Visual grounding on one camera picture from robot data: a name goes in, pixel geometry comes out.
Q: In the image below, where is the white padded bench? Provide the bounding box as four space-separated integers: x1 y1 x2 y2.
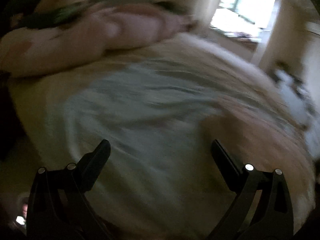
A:
272 69 313 128

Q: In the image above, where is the bed with pale printed sheet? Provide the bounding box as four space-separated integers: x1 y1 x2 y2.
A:
5 32 318 240

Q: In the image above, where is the pink quilted coat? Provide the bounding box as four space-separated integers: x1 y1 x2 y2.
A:
197 94 315 230

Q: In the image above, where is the windowsill clothes pile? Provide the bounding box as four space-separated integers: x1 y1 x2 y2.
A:
225 31 260 43

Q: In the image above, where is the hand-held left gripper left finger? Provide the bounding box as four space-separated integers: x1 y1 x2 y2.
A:
26 139 114 240

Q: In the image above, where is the window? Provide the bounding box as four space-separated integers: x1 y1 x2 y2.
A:
210 0 277 39

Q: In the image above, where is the white air conditioner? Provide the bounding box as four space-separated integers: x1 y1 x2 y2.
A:
306 21 320 34

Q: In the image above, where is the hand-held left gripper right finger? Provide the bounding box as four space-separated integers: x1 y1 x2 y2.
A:
206 139 294 240

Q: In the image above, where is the small lit screen device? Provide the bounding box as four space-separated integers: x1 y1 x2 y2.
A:
15 197 29 227

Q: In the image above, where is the rolled pink duvet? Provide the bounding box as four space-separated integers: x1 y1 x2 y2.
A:
0 4 195 78

